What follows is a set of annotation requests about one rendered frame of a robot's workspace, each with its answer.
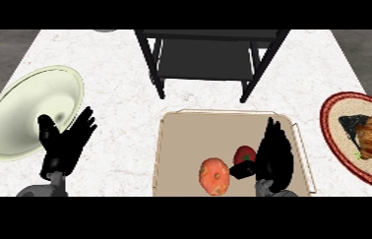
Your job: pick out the brown roasted food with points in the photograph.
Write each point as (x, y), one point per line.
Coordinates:
(364, 139)

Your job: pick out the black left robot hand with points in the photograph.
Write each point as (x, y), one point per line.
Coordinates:
(65, 148)

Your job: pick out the orange round fruit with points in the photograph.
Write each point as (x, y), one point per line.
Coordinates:
(214, 176)

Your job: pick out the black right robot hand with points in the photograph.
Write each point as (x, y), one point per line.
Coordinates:
(273, 154)

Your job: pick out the red tomato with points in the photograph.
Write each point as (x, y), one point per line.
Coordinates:
(243, 154)

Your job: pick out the black tiered shelf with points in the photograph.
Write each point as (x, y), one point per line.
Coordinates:
(208, 57)

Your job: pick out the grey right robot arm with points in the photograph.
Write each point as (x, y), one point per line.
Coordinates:
(270, 190)

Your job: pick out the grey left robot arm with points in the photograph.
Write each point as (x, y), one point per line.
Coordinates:
(46, 188)

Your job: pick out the pale green plate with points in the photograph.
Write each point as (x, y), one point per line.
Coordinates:
(35, 108)

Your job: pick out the beige tray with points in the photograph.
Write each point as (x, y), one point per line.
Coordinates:
(193, 144)

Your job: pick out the red rimmed woven plate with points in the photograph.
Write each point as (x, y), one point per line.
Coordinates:
(338, 121)

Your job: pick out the grey round object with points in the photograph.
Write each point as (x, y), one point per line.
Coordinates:
(105, 30)

